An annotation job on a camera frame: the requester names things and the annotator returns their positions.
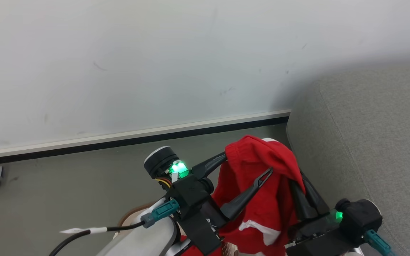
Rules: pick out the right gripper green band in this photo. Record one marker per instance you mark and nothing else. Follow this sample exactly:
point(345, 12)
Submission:
point(315, 225)

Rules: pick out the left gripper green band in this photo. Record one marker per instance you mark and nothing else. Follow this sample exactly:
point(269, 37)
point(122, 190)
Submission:
point(179, 168)

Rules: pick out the red garment with white trim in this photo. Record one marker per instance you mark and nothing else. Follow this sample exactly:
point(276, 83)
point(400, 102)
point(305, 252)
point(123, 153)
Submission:
point(255, 156)

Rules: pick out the white and grey left arm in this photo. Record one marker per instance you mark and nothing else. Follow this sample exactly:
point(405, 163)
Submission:
point(148, 238)

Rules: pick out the grey fabric sofa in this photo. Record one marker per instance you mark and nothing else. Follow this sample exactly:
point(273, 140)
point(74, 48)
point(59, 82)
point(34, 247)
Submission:
point(368, 142)

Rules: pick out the black and white baseboard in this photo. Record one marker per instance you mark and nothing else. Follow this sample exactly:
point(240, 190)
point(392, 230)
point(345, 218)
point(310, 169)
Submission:
point(119, 140)

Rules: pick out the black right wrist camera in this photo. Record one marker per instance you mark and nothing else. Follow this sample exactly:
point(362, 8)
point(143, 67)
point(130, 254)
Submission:
point(319, 247)

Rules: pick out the teal left camera connector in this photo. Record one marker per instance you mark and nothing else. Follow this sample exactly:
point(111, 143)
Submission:
point(160, 212)

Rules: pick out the teal camera connector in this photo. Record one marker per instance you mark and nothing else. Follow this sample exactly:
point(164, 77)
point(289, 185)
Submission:
point(160, 212)
point(379, 243)

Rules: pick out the teal right camera connector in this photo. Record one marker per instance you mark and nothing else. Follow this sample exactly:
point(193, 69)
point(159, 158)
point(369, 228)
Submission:
point(379, 243)

